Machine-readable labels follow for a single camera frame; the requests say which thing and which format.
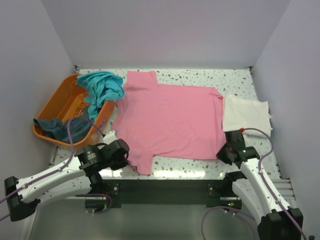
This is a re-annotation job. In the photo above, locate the pink t shirt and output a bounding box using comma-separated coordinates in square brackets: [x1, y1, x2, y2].
[112, 71, 226, 175]

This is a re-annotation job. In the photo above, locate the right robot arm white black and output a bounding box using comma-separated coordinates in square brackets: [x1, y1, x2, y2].
[216, 128, 307, 240]

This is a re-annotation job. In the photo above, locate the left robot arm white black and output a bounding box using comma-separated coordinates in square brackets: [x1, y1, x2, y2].
[3, 139, 130, 222]

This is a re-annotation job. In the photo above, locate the folded white t shirt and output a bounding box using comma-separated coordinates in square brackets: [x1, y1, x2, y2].
[222, 95, 272, 138]

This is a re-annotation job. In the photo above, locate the dark teal t shirt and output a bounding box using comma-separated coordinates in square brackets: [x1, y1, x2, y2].
[33, 112, 95, 143]

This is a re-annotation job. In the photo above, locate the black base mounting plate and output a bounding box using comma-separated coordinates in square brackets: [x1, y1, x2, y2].
[103, 179, 242, 210]

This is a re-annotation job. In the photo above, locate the orange plastic laundry basket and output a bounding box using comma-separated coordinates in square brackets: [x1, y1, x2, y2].
[33, 73, 115, 150]

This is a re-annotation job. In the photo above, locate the turquoise t shirt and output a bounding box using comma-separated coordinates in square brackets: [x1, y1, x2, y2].
[75, 70, 125, 119]

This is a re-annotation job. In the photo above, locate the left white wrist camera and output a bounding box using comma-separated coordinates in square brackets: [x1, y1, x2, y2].
[102, 130, 119, 145]

